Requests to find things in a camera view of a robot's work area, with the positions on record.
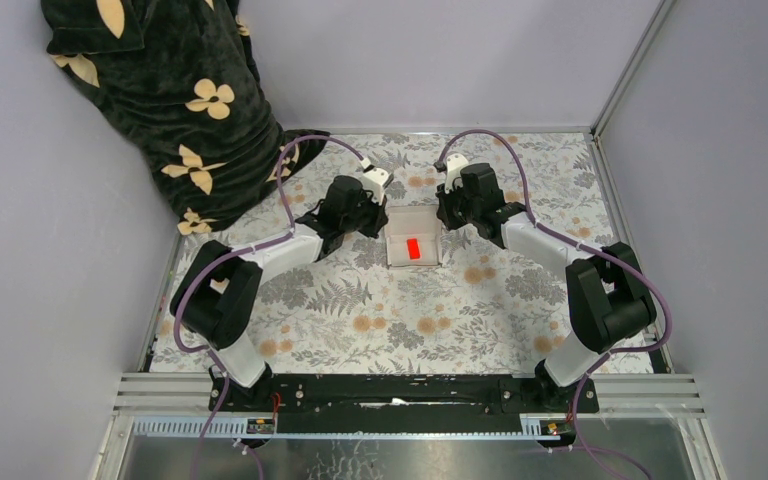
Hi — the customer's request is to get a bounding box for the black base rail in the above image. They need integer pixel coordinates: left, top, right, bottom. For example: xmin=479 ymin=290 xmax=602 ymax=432
xmin=208 ymin=374 xmax=599 ymax=415

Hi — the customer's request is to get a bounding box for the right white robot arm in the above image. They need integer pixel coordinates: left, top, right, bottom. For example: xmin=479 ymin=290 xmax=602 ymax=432
xmin=434 ymin=154 xmax=656 ymax=412

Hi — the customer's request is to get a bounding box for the black floral plush blanket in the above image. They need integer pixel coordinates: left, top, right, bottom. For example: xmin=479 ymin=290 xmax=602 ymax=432
xmin=41 ymin=0 xmax=327 ymax=236

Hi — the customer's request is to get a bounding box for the floral patterned table cloth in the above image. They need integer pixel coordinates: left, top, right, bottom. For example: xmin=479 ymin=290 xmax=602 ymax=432
xmin=147 ymin=131 xmax=656 ymax=375

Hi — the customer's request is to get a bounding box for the red rectangular block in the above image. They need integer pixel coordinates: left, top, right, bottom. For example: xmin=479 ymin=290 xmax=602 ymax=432
xmin=406 ymin=238 xmax=422 ymax=260

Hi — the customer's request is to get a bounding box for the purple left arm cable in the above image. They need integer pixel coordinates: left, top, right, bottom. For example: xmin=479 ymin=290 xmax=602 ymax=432
xmin=172 ymin=135 xmax=392 ymax=439

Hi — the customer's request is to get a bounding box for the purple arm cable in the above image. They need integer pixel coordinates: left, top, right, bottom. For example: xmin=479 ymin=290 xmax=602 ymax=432
xmin=434 ymin=128 xmax=677 ymax=459
xmin=172 ymin=135 xmax=392 ymax=439

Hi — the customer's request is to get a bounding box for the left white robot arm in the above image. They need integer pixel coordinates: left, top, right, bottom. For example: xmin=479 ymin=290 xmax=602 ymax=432
xmin=169 ymin=167 xmax=393 ymax=411

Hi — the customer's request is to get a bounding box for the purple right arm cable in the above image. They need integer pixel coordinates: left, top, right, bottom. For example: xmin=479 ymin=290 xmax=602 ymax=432
xmin=434 ymin=128 xmax=677 ymax=459

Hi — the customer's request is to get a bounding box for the white cardboard paper box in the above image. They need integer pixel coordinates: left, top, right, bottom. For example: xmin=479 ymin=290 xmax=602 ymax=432
xmin=384 ymin=205 xmax=442 ymax=269

